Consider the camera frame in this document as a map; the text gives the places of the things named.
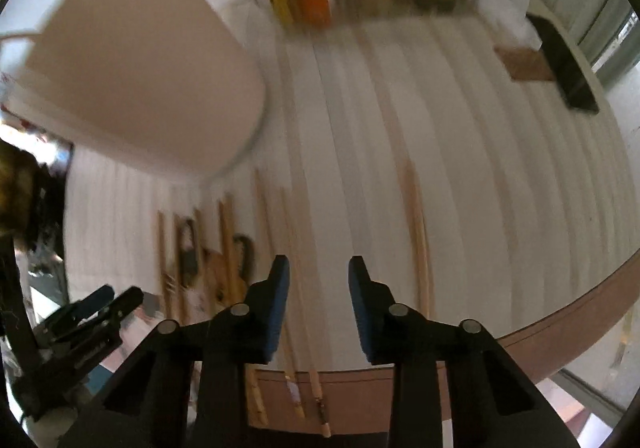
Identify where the brown card wallet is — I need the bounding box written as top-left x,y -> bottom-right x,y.
494,46 -> 555,82

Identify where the cream cylindrical utensil holder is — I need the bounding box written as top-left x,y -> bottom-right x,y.
6,0 -> 266,182

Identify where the stainless steel stock pot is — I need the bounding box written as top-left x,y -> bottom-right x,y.
1,142 -> 41,241

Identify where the striped cat print mat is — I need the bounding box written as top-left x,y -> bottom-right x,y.
64,0 -> 639,434

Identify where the white tissue paper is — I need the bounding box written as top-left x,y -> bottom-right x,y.
476,0 -> 541,52

